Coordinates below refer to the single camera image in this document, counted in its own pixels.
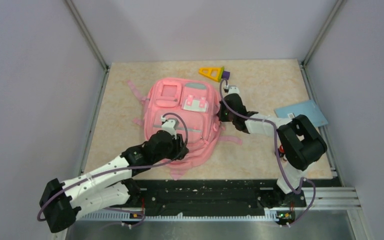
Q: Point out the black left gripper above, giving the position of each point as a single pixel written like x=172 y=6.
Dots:
x=179 y=146

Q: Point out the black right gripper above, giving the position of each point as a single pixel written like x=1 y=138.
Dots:
x=221 y=116

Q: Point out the pink student backpack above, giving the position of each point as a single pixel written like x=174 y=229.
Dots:
x=195 y=105

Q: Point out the light blue notebook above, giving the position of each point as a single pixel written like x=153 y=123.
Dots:
x=308 y=108

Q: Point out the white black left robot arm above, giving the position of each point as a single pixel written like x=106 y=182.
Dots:
x=64 y=202

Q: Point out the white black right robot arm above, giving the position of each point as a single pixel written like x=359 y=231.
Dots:
x=297 y=143

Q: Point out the yellow green purple toy block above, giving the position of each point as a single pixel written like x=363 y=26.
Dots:
x=215 y=74

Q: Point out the red black stamp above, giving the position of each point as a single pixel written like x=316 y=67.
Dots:
x=281 y=151

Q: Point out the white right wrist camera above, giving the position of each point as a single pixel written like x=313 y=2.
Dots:
x=231 y=89

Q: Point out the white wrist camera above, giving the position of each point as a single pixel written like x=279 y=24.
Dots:
x=169 y=125
x=231 y=89

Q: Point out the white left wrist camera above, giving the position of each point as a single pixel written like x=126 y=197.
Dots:
x=169 y=125

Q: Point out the aluminium frame rail right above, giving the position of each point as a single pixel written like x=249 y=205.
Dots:
x=315 y=82

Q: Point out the aluminium frame rail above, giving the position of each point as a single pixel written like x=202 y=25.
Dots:
x=86 y=77
x=315 y=82

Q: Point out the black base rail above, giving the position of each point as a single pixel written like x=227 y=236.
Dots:
x=212 y=198

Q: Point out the aluminium frame rail left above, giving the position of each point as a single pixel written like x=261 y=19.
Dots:
x=86 y=77

